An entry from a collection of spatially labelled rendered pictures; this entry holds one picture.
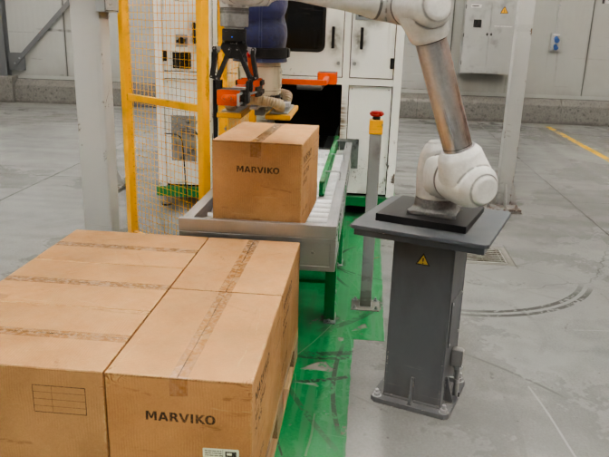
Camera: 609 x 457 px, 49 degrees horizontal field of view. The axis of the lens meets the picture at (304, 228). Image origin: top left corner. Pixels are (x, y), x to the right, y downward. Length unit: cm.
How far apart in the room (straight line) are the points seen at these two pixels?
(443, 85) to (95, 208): 229
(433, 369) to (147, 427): 121
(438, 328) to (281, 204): 88
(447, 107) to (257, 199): 107
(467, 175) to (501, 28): 930
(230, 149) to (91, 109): 109
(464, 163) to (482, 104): 940
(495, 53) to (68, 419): 1021
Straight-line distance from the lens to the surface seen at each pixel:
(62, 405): 197
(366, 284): 356
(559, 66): 1202
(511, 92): 571
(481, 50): 1146
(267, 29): 266
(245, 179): 295
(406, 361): 269
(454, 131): 226
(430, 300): 256
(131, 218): 440
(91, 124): 380
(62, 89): 1263
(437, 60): 219
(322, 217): 328
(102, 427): 196
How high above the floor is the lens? 143
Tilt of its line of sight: 17 degrees down
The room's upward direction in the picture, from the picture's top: 2 degrees clockwise
